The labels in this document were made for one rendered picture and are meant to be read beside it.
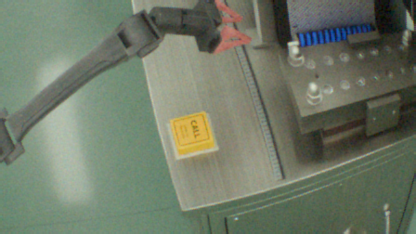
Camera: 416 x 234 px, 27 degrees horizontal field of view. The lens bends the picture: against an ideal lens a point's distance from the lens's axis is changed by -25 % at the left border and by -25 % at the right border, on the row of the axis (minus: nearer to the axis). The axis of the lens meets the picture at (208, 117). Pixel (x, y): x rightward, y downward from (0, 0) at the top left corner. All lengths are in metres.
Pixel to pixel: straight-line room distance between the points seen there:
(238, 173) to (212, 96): 0.18
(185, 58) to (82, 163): 1.04
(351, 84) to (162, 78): 0.44
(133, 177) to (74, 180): 0.21
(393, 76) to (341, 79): 0.15
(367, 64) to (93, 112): 1.43
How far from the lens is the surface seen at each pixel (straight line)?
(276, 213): 2.24
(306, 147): 2.17
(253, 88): 2.25
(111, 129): 3.32
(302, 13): 2.12
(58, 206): 3.21
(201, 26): 2.05
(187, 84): 2.27
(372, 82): 2.11
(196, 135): 2.17
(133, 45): 1.97
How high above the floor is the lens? 2.75
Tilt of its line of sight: 56 degrees down
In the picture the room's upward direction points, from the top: 8 degrees counter-clockwise
